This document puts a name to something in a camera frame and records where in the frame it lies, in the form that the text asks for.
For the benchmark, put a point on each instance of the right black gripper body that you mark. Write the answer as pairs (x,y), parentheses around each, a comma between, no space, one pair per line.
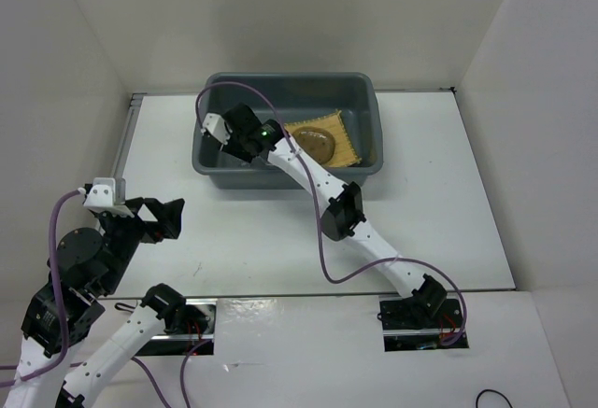
(236,147)

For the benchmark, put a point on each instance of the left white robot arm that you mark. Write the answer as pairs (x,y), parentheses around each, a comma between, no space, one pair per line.
(58,321)

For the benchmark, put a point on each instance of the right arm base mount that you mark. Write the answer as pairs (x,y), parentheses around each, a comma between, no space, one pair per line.
(402,332)

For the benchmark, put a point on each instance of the clear glass plate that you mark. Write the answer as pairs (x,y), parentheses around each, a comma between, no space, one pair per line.
(319,144)

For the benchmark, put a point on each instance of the yellow woven bamboo mat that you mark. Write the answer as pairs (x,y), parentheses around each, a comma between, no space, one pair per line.
(345,153)

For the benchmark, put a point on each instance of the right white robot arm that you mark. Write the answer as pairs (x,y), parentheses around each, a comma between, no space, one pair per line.
(339,210)

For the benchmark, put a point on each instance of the grey plastic bin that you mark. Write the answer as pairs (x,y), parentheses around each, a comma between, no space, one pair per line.
(298,97)

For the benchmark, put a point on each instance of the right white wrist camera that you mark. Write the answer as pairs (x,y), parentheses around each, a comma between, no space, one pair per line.
(215,126)

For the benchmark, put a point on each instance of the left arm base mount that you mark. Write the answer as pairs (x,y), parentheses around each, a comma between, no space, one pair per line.
(197,326)

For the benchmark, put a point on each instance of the aluminium table rail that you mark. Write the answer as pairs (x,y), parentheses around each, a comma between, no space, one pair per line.
(127,134)

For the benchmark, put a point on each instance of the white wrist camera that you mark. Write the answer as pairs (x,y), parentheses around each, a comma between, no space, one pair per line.
(215,126)
(107,194)

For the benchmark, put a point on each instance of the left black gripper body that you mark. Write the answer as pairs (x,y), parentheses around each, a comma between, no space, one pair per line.
(126,235)

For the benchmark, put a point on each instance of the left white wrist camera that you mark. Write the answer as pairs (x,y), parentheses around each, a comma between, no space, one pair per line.
(107,194)

